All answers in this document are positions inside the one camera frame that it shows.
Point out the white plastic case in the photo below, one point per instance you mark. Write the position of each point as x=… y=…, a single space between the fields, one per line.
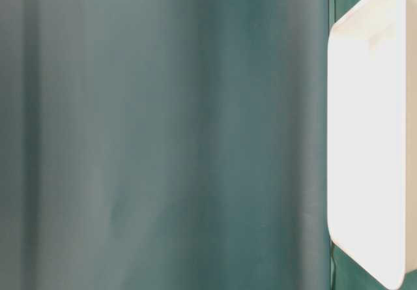
x=366 y=137

